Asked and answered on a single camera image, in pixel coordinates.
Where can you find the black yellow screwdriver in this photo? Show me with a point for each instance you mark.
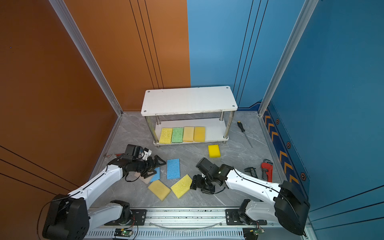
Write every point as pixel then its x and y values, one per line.
pixel 240 125

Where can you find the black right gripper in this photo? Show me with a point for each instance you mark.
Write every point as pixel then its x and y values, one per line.
pixel 201 181

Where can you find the blue textured sponge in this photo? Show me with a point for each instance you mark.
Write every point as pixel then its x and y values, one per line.
pixel 173 169

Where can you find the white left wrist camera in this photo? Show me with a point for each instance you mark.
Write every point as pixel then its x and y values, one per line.
pixel 145 154

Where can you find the aluminium corner post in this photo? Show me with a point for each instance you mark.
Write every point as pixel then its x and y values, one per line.
pixel 295 36
pixel 76 36

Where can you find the green circuit board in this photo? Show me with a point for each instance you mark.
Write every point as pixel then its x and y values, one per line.
pixel 123 233
pixel 254 233

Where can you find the small bright yellow sponge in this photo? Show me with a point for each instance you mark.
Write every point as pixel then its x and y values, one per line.
pixel 214 151

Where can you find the aluminium corner post left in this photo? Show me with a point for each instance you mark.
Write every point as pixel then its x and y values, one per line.
pixel 76 36

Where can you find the large yellow textured sponge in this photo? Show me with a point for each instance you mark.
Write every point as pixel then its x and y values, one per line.
pixel 182 186

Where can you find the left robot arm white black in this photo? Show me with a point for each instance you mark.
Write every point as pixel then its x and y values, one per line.
pixel 71 216

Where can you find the yellow foam sponge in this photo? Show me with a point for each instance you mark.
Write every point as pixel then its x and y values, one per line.
pixel 200 134

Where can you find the light blue sponge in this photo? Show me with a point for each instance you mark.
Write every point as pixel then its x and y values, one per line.
pixel 157 175

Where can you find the yellow black tape measure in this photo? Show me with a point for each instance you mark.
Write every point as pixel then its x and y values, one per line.
pixel 251 171

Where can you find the yellow green textured sponge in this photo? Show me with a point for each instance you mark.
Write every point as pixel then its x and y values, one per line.
pixel 166 136

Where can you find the pink beige sponge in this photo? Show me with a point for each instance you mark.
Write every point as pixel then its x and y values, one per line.
pixel 146 180

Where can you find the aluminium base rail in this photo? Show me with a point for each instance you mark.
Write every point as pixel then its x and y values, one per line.
pixel 205 223

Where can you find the pale yellow orange sponge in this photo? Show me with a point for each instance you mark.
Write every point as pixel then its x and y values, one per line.
pixel 188 134

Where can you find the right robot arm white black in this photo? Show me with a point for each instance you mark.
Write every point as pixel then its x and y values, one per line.
pixel 282 203

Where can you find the white two-tier shelf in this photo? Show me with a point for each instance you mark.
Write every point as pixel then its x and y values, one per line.
pixel 187 101

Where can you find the aluminium corner post right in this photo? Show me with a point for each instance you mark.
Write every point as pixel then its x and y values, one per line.
pixel 295 36

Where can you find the red handled small tool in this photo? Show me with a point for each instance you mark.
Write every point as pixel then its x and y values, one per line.
pixel 112 156

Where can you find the red pipe wrench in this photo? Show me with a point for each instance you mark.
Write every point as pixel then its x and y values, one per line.
pixel 267 170

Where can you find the green circuit board right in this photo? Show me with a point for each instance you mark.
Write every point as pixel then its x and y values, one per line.
pixel 254 233

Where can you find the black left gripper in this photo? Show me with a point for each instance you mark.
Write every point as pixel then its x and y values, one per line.
pixel 147 165

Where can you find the dark yellow sponge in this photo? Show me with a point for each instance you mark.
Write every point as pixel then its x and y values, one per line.
pixel 159 189

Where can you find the green circuit board left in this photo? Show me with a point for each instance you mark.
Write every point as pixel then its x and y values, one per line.
pixel 123 233

